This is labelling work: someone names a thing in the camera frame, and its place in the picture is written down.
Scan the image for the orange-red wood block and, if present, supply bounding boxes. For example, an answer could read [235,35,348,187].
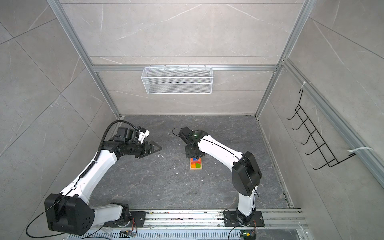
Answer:
[191,159,202,164]

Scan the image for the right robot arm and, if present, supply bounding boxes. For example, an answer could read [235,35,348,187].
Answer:
[178,127,262,226]

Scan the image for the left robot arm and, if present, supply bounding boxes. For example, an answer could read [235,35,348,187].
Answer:
[42,120,162,237]

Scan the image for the white zip tie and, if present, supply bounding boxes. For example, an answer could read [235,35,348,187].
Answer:
[347,147,374,153]

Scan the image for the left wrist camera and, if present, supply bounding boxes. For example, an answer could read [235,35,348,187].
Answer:
[116,126,151,145]

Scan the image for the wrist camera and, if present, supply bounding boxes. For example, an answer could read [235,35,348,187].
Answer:
[178,127,195,142]
[116,126,151,145]

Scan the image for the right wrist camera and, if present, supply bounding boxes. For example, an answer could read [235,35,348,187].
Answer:
[178,127,195,142]

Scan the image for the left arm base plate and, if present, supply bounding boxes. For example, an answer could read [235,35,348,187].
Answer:
[104,211,146,228]

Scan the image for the white wire mesh basket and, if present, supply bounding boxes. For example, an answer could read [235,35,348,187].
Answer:
[141,67,214,95]

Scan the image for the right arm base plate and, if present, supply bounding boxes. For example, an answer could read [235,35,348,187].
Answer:
[223,210,265,228]

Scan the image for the aluminium front rail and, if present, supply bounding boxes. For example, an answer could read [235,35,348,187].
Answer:
[65,209,310,230]

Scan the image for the black wire hook rack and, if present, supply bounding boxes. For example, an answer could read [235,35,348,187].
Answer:
[287,89,356,171]

